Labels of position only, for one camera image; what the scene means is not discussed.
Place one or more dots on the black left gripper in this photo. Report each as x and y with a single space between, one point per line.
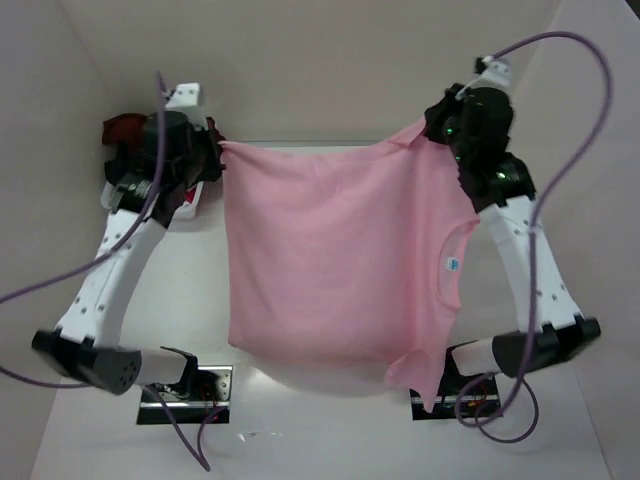
201 157

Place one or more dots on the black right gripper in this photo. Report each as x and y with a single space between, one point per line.
439 120

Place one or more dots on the pink t shirt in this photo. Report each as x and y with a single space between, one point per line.
349 257

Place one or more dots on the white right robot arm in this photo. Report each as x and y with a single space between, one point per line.
551 327

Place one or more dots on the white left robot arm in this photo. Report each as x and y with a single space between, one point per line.
85 343

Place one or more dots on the white plastic laundry basket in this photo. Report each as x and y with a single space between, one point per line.
186 211

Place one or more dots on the dark red t shirt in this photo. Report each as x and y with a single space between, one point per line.
125 129

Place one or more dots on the aluminium rail at table edge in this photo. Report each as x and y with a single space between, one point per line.
311 144

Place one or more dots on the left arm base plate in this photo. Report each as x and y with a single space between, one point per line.
209 394

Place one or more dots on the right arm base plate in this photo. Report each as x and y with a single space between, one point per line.
484 397

